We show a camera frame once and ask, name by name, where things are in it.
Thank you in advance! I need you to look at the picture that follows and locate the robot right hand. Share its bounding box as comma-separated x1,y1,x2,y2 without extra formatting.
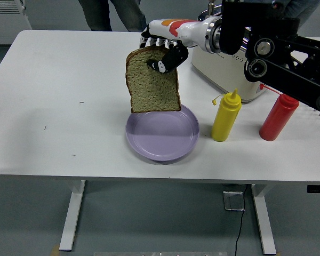
139,17,212,74

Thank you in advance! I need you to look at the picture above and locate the brown bread slice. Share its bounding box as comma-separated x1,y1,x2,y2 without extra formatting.
125,44,182,114

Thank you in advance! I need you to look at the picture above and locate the purple round plate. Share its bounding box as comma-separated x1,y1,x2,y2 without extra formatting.
125,103,200,163

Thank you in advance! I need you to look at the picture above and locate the cream and chrome toaster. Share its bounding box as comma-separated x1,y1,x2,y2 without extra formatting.
190,6,273,105

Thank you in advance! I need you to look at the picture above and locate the person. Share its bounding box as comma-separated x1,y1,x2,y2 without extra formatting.
271,0,320,28
78,0,148,33

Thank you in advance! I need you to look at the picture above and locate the yellow squeeze bottle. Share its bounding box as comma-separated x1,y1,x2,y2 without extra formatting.
211,87,243,142

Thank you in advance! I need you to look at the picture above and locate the red squeeze bottle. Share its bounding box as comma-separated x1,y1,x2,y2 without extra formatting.
258,83,300,142

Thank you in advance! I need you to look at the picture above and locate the metal floor socket box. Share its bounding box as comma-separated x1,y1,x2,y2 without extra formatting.
222,190,246,212

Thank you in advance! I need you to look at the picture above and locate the white cabinet appliance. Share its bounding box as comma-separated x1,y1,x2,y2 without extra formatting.
0,0,33,46

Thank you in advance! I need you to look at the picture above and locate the white table leg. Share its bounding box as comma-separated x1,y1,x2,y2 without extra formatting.
250,183,278,255
59,180,86,252

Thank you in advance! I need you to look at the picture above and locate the black power cable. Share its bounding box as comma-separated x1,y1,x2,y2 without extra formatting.
234,185,249,256

